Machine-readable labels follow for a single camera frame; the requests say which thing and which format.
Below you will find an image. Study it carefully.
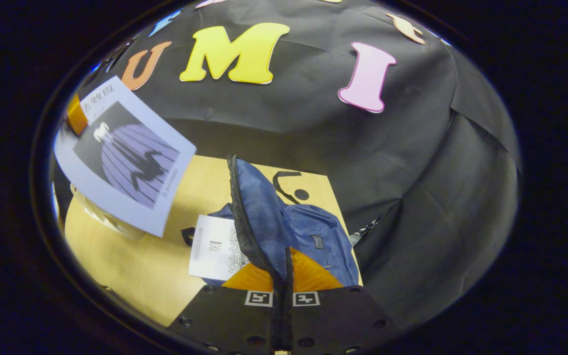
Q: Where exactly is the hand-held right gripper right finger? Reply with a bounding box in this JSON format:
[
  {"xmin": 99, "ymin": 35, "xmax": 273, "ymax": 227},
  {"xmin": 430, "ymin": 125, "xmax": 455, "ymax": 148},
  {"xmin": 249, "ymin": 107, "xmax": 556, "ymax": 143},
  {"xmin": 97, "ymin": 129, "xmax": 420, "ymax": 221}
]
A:
[{"xmin": 284, "ymin": 247, "xmax": 403, "ymax": 353}]

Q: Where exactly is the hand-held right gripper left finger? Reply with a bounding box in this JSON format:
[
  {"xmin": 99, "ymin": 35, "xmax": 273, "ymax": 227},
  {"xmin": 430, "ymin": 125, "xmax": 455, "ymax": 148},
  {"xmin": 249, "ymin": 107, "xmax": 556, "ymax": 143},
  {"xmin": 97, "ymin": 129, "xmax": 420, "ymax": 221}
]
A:
[{"xmin": 168, "ymin": 261, "xmax": 284, "ymax": 353}]

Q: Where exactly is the plain white cover book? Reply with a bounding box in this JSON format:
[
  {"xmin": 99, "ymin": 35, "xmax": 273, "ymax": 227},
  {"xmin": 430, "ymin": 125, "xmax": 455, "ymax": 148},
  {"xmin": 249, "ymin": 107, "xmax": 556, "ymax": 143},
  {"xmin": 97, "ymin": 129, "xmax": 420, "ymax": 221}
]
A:
[{"xmin": 188, "ymin": 214, "xmax": 251, "ymax": 283}]

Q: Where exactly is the white bookshelf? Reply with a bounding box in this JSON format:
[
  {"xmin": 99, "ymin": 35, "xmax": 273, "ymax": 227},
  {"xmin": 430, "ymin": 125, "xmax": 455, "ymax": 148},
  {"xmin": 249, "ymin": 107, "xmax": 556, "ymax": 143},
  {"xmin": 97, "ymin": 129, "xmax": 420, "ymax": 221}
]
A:
[{"xmin": 70, "ymin": 183, "xmax": 146, "ymax": 242}]

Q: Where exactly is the blue schoolbag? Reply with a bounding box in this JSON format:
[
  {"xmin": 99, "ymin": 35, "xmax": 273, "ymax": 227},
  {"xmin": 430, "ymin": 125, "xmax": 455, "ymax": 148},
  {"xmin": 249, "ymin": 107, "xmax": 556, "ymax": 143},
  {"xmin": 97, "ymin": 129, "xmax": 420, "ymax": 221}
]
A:
[{"xmin": 180, "ymin": 154, "xmax": 362, "ymax": 296}]

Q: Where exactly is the black backdrop cloth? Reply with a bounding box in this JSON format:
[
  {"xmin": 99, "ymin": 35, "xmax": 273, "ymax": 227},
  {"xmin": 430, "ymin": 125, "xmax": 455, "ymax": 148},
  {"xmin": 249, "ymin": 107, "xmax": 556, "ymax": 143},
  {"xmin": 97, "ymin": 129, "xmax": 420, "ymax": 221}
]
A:
[{"xmin": 50, "ymin": 0, "xmax": 521, "ymax": 326}]

